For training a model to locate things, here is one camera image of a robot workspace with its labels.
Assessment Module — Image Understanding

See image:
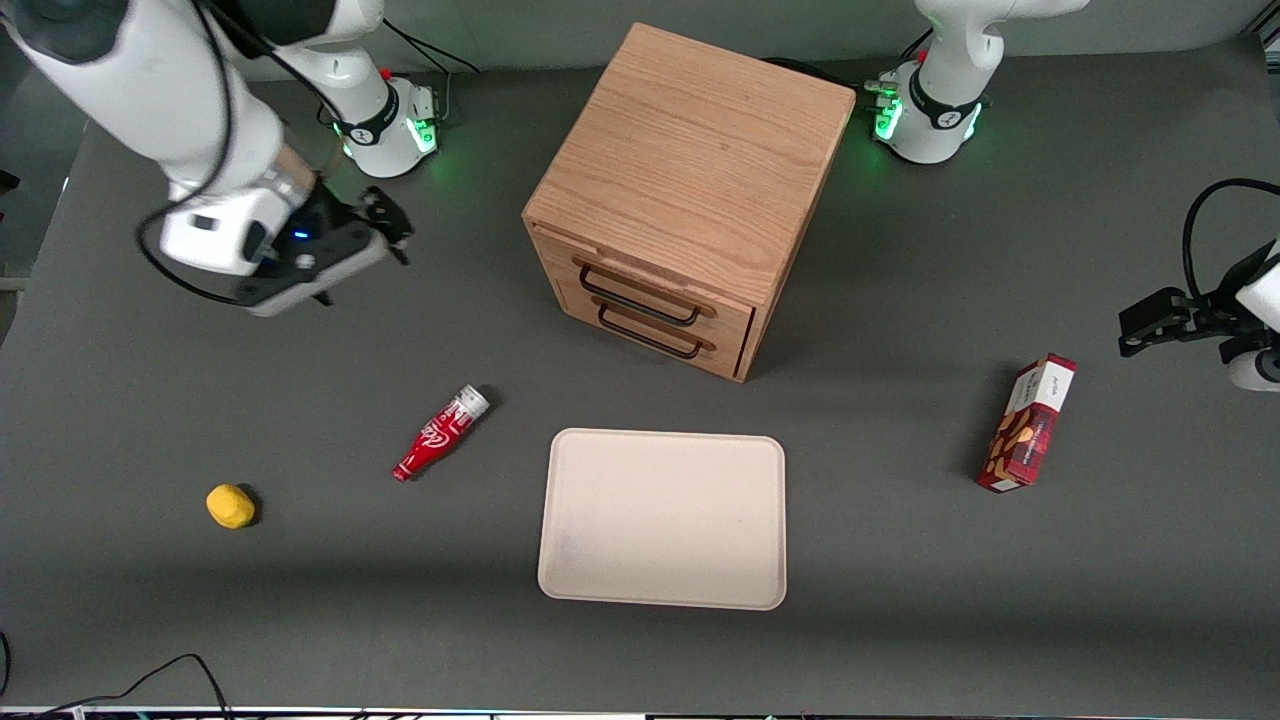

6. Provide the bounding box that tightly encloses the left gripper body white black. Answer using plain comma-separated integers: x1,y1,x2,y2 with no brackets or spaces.
1190,238,1280,393

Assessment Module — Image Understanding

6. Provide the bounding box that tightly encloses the wooden drawer cabinet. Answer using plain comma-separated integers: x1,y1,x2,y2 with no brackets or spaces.
522,22,858,385

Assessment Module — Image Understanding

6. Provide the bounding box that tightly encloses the wooden drawer with overhanging lip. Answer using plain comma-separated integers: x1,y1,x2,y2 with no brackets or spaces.
531,224,758,351

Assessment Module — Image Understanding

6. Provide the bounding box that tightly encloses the wooden drawer without lip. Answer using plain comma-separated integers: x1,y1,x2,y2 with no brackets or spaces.
553,284,749,382

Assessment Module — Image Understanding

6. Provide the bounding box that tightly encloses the red plaid cookie box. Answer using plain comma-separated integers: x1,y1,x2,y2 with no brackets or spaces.
975,352,1079,494

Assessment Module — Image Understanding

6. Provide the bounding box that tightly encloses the red plastic soda bottle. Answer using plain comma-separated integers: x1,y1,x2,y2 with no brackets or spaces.
392,385,492,484

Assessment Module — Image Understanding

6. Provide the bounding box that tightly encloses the yellow lemon toy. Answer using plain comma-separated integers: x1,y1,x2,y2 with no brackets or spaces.
206,484,257,530

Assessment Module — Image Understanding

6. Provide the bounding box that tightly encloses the beige plastic tray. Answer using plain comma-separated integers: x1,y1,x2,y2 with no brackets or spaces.
537,428,788,612

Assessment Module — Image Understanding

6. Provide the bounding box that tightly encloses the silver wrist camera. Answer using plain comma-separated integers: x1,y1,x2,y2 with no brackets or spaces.
235,228,390,318

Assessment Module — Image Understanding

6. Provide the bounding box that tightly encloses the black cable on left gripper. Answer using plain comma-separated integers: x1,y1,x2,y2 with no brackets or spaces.
1182,178,1280,301

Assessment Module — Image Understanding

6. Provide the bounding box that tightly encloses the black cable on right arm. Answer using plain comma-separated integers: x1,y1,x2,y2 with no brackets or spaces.
136,0,241,307

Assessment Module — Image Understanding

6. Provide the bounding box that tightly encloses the black cable behind right base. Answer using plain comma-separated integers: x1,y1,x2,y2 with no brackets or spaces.
382,18,483,126

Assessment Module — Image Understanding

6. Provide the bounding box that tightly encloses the black cable behind base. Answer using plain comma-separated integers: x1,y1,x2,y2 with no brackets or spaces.
382,18,483,126
758,28,936,93

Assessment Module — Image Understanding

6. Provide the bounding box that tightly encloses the black metal drawer handle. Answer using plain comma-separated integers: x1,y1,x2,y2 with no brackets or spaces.
577,261,702,328
596,302,704,361

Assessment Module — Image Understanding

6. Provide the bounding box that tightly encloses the black cable at table edge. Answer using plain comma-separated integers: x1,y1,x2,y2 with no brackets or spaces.
0,630,237,720

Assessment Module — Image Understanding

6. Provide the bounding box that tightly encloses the black cable behind left base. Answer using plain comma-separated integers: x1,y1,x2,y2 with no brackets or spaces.
758,28,936,93

